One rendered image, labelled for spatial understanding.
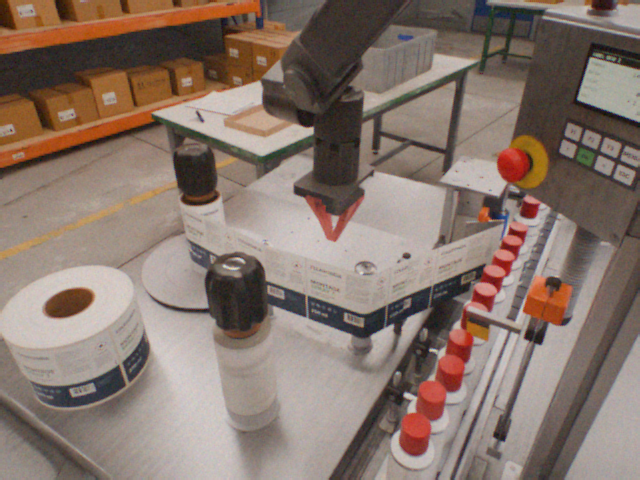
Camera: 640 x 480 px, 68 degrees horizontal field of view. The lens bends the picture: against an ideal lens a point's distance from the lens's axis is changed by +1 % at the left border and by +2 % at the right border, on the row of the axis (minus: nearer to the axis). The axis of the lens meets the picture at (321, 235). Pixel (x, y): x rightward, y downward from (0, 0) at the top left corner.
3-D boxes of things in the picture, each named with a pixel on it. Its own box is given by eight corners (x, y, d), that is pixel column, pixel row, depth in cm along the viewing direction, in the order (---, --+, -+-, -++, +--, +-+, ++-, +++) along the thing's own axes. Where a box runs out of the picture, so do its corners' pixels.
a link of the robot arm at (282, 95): (303, 75, 45) (353, 21, 48) (222, 54, 51) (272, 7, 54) (332, 161, 54) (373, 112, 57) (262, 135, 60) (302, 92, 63)
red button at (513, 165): (517, 140, 53) (496, 144, 52) (543, 152, 50) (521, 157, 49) (510, 171, 55) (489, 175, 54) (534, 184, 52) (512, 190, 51)
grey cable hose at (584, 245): (545, 307, 70) (591, 179, 58) (571, 316, 68) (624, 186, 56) (540, 321, 67) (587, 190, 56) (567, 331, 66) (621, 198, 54)
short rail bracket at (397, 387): (387, 408, 84) (393, 362, 77) (403, 416, 82) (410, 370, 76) (379, 422, 81) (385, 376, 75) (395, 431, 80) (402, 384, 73)
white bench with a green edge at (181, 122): (373, 148, 386) (380, 44, 342) (458, 174, 346) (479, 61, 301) (179, 251, 265) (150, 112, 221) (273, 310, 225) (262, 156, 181)
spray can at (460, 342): (427, 410, 78) (445, 319, 66) (460, 421, 76) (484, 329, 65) (420, 437, 74) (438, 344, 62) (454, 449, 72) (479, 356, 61)
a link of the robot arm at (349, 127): (344, 94, 50) (375, 83, 53) (295, 81, 53) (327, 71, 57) (341, 155, 53) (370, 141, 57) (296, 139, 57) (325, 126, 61)
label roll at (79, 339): (105, 310, 98) (86, 253, 90) (173, 350, 89) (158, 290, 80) (7, 375, 84) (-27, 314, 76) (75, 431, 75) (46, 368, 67)
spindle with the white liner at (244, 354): (248, 377, 83) (230, 236, 67) (289, 399, 79) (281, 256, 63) (213, 414, 77) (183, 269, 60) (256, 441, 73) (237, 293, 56)
